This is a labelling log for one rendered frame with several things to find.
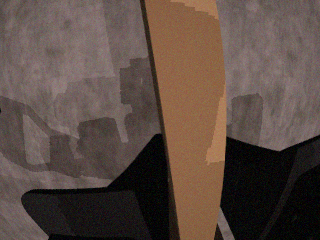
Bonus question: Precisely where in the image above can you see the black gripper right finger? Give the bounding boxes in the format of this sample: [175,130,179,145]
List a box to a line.
[220,135,320,240]

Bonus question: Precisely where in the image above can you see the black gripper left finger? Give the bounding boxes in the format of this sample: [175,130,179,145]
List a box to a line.
[21,133,169,240]

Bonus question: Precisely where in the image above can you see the long wooden rail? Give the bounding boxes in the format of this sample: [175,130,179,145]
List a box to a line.
[140,0,227,240]

